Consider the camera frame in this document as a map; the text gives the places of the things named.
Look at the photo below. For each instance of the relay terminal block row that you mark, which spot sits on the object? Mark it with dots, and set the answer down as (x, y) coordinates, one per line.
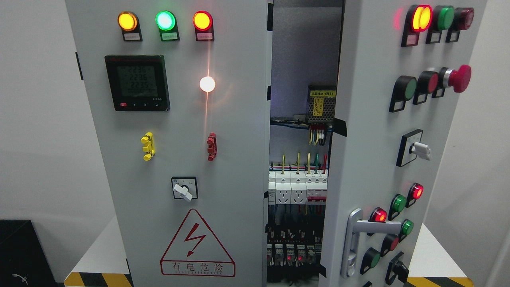
(288, 247)

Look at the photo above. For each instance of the black digital power meter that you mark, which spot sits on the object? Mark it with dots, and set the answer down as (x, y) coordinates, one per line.
(138, 82)

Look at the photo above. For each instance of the silver door handle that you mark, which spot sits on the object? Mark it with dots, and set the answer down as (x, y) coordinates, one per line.
(355, 226)

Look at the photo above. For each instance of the white indicator lamp left door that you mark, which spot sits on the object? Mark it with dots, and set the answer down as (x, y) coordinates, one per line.
(207, 84)

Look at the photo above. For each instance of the grey electrical cabinet body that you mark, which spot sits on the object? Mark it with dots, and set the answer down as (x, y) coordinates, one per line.
(306, 36)

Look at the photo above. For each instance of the metal mesh power supply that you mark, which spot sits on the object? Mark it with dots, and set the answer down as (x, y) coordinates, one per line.
(321, 103)

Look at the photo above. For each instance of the red terminal connector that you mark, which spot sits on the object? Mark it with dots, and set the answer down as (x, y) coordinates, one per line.
(211, 146)

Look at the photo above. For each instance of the white rotary selector switch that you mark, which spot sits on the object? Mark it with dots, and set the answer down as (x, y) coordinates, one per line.
(184, 187)

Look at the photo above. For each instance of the white socket breaker row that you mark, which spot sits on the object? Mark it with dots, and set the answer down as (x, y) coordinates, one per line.
(298, 187)

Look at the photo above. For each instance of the red emergency stop button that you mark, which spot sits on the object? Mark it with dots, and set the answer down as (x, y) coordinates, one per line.
(458, 79)

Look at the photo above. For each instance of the green indicator lamp left door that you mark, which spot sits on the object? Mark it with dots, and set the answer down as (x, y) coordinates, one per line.
(167, 25)

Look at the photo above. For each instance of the white table with hazard stripes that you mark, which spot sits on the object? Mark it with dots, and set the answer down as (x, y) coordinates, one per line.
(104, 264)

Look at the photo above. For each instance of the white selector switch right door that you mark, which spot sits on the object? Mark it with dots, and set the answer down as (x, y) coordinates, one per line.
(412, 148)

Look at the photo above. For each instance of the red electric hazard warning sticker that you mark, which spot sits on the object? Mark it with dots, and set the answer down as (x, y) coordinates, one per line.
(195, 250)

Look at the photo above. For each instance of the black box on floor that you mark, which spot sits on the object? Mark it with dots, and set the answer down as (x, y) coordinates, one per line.
(22, 260)

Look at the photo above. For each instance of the yellow terminal connector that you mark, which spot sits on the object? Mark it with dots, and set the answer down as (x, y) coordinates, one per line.
(148, 146)

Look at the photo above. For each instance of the red indicator lamp left door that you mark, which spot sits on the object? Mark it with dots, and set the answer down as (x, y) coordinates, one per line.
(203, 24)

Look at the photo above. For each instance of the yellow indicator lamp left door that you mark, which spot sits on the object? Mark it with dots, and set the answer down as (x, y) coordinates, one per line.
(129, 25)

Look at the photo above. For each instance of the grey cabinet door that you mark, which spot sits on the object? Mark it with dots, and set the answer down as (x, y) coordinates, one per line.
(390, 55)
(231, 187)

